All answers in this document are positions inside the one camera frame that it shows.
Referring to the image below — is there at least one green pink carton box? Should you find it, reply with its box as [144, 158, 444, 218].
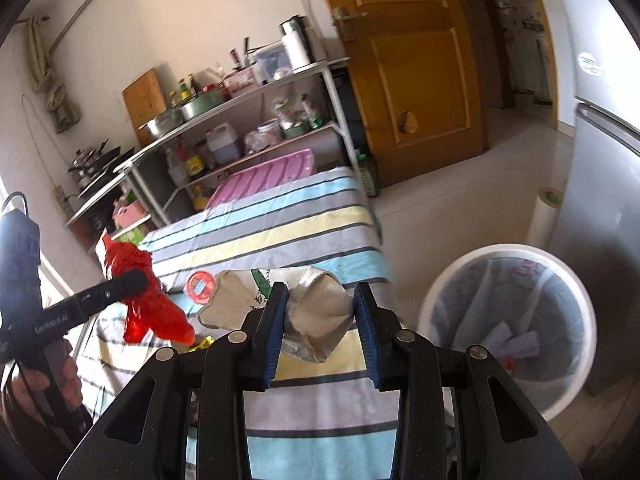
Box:
[117, 227, 151, 246]

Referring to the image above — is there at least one small white foam net sleeve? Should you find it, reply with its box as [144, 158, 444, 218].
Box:
[482, 322, 513, 356]

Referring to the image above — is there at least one white electric kettle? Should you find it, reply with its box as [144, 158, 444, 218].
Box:
[279, 15, 321, 73]

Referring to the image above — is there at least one white paper roll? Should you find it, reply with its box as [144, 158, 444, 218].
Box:
[527, 187, 563, 248]

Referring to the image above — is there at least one grey refrigerator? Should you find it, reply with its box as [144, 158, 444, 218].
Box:
[547, 0, 640, 401]

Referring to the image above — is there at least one metal door handle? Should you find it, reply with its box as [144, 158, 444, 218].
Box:
[331, 6, 368, 43]

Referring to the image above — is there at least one white plastic bag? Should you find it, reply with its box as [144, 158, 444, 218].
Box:
[272, 97, 301, 131]

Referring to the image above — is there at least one pink plastic tray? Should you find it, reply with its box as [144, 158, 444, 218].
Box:
[207, 147, 317, 211]

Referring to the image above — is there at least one yellow label sauce bottle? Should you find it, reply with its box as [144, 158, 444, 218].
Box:
[186, 142, 206, 178]

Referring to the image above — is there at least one clear plastic storage box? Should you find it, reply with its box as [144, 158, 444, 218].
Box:
[250, 42, 293, 85]

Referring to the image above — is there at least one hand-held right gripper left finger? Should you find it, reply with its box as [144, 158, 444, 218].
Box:
[60, 282, 292, 480]

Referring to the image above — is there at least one clear plastic bag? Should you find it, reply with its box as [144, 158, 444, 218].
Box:
[243, 130, 273, 153]

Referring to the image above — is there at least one green white bottle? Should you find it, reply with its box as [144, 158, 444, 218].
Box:
[301, 94, 323, 128]

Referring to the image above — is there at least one clear bin liner bag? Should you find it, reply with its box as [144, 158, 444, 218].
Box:
[431, 257, 583, 396]

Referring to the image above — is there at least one wooden door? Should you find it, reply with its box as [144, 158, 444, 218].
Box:
[307, 0, 488, 188]

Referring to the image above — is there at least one white round trash bin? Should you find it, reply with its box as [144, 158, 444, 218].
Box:
[417, 244, 598, 423]

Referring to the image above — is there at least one low metal shelf rack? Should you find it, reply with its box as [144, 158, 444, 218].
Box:
[65, 160, 166, 241]

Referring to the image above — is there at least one green oil bottle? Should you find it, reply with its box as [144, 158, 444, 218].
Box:
[356, 152, 381, 197]

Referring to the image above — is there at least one person's left forearm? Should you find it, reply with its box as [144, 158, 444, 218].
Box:
[0, 400, 76, 466]

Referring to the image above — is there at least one pink plastic basket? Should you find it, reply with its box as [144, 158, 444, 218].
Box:
[112, 199, 146, 231]

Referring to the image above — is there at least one red plastic bag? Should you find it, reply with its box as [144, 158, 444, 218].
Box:
[102, 240, 197, 347]

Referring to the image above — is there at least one green basin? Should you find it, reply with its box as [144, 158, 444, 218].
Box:
[180, 89, 226, 121]

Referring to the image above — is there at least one steel basin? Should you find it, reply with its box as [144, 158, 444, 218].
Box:
[139, 109, 186, 140]

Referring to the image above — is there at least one person's left hand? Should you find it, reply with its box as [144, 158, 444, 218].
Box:
[10, 338, 85, 411]

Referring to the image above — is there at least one wooden cutting board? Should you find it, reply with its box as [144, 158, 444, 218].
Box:
[122, 67, 168, 146]

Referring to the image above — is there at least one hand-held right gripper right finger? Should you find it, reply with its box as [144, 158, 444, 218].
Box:
[351, 282, 571, 480]

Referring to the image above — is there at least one pink utensil basket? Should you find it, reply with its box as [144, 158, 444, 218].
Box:
[222, 71, 258, 98]

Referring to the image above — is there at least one hanging cloth bag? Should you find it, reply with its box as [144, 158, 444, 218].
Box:
[25, 15, 81, 133]

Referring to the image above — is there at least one black gas stove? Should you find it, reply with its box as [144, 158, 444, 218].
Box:
[67, 142, 123, 196]

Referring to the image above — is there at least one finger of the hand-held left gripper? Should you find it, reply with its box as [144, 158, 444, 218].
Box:
[70, 269, 149, 316]

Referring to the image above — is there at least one tall metal shelf rack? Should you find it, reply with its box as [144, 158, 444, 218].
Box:
[115, 57, 361, 226]

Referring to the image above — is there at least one striped tablecloth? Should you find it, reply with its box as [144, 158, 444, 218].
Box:
[75, 166, 401, 480]

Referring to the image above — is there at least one large white foam net sleeve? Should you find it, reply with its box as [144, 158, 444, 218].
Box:
[505, 335, 543, 361]

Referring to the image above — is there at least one translucent oil jug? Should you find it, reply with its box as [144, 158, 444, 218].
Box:
[206, 124, 240, 165]

